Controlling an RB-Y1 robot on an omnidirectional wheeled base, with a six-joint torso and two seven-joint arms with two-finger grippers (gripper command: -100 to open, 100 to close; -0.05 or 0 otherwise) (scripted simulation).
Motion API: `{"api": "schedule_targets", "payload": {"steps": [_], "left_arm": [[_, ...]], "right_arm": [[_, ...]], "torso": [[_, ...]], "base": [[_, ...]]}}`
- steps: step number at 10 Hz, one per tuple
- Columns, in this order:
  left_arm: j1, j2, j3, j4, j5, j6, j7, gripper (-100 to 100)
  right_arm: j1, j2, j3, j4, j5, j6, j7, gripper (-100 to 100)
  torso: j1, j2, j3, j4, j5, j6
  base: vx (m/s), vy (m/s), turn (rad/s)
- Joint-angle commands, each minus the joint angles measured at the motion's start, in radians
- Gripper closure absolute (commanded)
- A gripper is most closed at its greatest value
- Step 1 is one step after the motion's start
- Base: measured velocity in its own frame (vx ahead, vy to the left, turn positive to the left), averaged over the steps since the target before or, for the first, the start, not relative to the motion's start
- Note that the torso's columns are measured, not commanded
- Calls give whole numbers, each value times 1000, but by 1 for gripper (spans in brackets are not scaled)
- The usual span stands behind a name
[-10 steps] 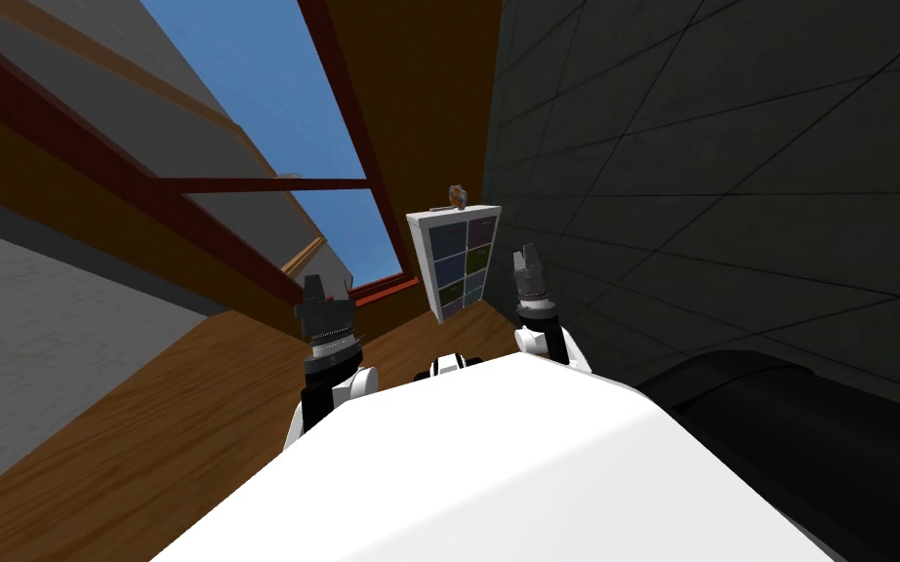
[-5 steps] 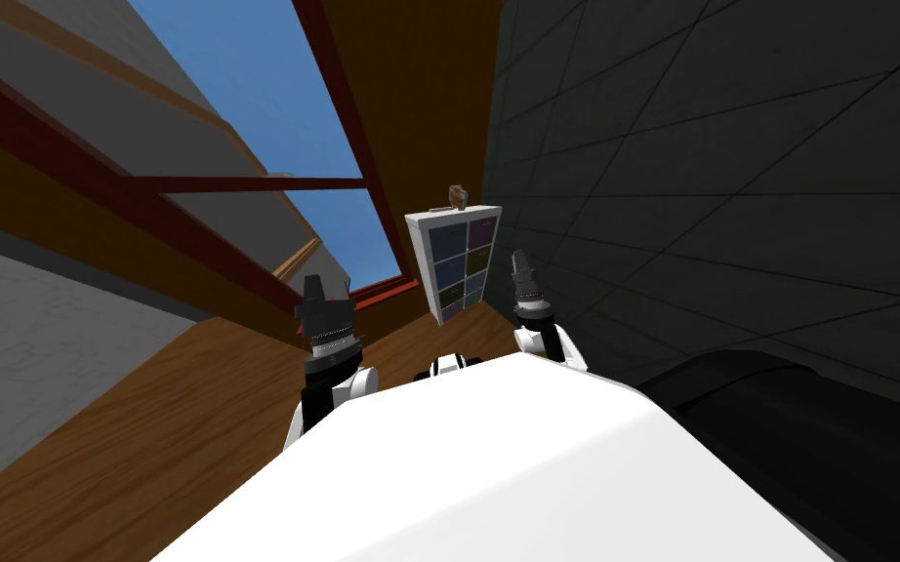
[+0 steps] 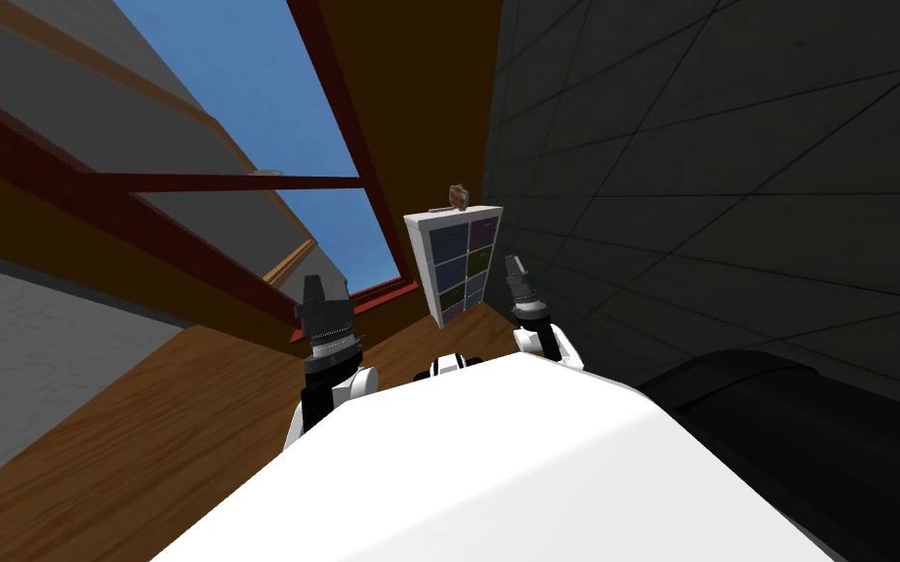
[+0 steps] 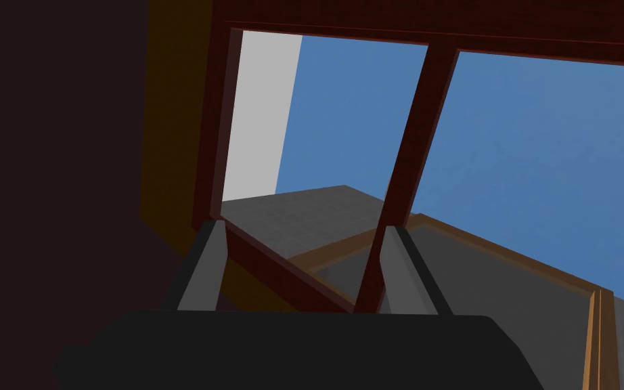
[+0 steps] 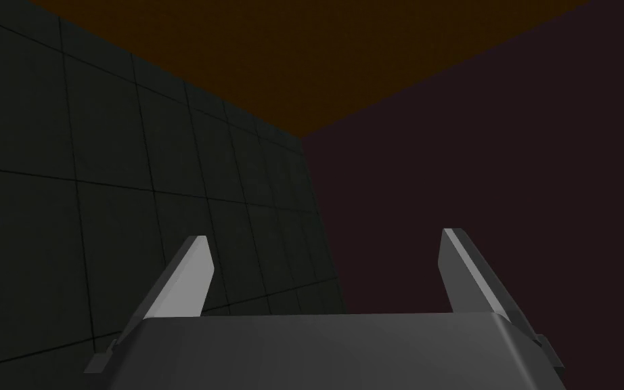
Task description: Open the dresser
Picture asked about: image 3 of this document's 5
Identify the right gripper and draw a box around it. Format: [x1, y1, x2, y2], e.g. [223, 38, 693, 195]
[504, 254, 539, 310]

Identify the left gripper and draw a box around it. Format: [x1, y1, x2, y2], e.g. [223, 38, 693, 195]
[294, 273, 357, 341]

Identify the white cabinet with coloured boxes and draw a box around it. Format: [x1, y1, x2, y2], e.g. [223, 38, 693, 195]
[402, 184, 506, 330]

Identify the red-framed window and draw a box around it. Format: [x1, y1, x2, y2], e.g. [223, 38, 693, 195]
[0, 0, 423, 345]

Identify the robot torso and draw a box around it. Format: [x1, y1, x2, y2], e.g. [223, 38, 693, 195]
[148, 350, 839, 562]

